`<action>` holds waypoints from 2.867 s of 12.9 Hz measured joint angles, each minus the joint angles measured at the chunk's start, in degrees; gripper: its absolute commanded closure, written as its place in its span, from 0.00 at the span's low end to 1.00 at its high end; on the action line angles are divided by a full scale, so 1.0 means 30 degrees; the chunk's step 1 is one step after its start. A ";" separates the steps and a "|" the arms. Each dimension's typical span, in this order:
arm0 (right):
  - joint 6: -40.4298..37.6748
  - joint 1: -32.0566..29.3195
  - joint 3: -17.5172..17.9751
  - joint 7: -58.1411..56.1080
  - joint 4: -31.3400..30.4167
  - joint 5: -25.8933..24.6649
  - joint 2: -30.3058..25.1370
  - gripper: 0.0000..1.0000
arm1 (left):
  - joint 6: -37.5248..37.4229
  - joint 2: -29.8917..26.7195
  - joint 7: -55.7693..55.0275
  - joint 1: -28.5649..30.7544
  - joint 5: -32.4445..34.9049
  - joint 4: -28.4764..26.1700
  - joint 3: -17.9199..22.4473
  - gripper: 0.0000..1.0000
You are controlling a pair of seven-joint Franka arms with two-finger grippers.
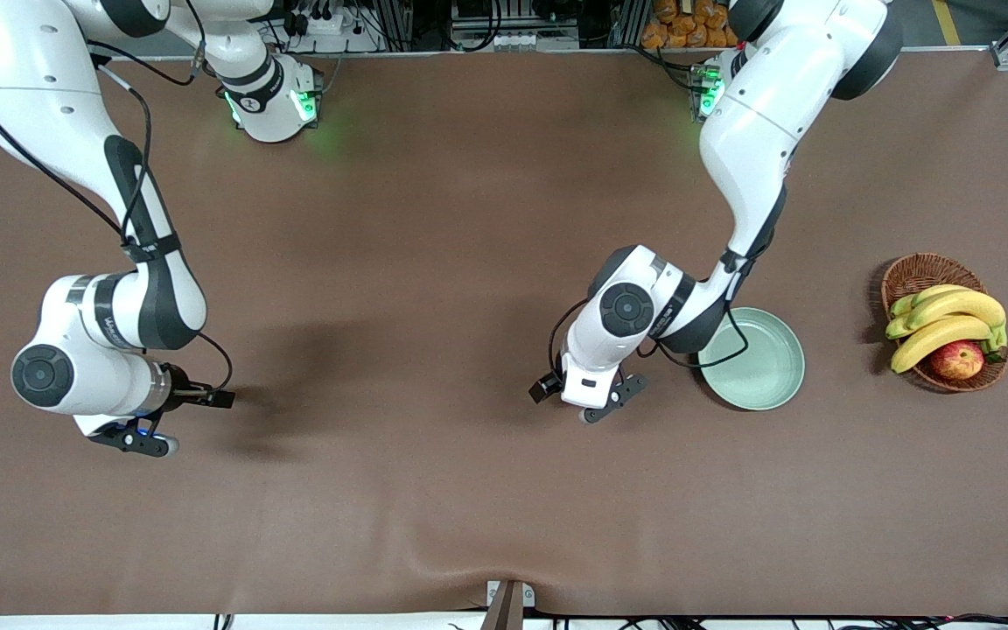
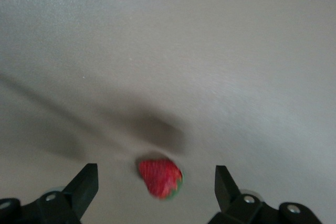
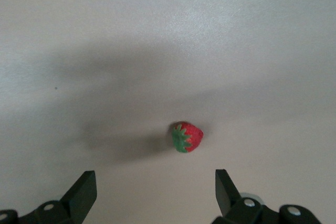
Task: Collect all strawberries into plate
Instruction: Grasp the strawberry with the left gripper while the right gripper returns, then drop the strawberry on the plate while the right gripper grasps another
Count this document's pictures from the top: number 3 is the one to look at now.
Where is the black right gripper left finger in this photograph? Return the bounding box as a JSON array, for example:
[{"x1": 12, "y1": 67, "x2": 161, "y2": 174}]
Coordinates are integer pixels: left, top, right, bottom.
[{"x1": 0, "y1": 170, "x2": 98, "y2": 224}]

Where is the red toy strawberry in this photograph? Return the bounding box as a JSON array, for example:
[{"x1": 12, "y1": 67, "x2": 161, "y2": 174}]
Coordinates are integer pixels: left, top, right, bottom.
[{"x1": 171, "y1": 121, "x2": 205, "y2": 154}]

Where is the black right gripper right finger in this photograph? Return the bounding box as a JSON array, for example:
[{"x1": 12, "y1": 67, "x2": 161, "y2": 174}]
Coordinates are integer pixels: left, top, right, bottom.
[{"x1": 211, "y1": 168, "x2": 322, "y2": 224}]

